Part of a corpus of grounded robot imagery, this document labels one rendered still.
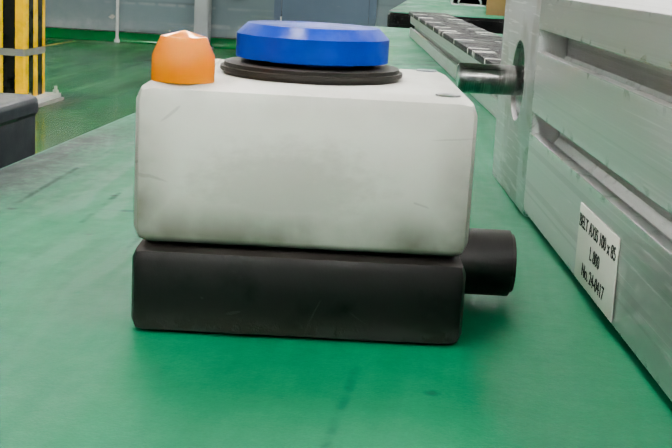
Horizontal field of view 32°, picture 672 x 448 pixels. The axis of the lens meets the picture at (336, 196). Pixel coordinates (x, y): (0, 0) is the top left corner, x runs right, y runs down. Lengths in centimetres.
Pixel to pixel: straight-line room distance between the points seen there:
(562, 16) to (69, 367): 21
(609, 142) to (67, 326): 15
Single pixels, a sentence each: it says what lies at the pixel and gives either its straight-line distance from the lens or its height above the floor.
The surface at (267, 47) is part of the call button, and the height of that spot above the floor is 85.
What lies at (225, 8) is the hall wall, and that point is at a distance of 1164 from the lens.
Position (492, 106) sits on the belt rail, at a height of 79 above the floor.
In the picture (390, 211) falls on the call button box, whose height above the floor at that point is 81.
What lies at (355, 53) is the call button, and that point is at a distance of 29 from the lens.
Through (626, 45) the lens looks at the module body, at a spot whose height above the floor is 85.
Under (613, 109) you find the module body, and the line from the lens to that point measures 32.
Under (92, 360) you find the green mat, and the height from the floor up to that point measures 78.
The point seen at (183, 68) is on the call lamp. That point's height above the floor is 84.
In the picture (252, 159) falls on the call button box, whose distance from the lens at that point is 27.
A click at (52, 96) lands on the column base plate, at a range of 696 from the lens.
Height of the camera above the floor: 87
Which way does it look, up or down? 11 degrees down
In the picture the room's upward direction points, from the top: 3 degrees clockwise
